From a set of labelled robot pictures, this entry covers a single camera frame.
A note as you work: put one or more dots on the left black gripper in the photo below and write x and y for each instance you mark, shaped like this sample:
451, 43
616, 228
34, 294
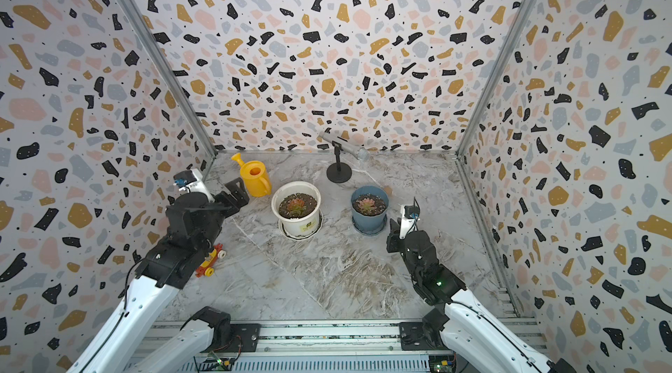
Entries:
241, 197

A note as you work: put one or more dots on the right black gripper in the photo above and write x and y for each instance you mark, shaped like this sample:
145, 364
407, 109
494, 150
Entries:
394, 241

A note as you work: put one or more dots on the yellow plastic watering can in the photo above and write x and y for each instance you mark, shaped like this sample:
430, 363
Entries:
255, 176

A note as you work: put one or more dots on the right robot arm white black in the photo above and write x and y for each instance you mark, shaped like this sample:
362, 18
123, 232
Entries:
458, 321

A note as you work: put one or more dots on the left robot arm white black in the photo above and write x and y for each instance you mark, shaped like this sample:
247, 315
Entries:
189, 249

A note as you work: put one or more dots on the red green succulent in white pot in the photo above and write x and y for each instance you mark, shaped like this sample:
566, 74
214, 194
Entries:
295, 207

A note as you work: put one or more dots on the pink succulent in blue pot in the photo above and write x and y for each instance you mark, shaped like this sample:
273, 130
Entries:
368, 205

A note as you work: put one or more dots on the blue saucer under blue pot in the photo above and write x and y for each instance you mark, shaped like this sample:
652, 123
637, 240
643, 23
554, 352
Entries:
372, 232

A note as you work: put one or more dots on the white saucer under white pot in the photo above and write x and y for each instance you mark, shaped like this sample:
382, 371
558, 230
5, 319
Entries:
303, 232

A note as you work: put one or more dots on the white plant pot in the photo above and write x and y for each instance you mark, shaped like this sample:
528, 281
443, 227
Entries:
297, 189

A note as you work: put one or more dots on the yellow red toy car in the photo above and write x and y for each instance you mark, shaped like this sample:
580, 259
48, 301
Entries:
207, 268

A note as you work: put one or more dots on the blue plant pot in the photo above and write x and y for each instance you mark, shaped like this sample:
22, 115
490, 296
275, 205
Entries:
369, 222

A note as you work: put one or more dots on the right green circuit board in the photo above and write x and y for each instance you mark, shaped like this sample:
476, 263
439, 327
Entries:
442, 364

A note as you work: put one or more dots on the green circuit board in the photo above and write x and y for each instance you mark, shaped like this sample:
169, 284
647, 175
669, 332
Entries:
442, 364
214, 363

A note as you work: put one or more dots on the microphone on black stand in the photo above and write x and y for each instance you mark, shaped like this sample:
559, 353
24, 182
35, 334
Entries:
339, 171

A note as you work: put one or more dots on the left green circuit board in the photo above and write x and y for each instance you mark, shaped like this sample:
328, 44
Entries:
214, 363

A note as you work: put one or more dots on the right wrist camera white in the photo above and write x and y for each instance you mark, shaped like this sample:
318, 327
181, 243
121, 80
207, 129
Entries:
410, 215

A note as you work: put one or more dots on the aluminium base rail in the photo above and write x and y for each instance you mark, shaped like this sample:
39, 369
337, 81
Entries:
357, 346

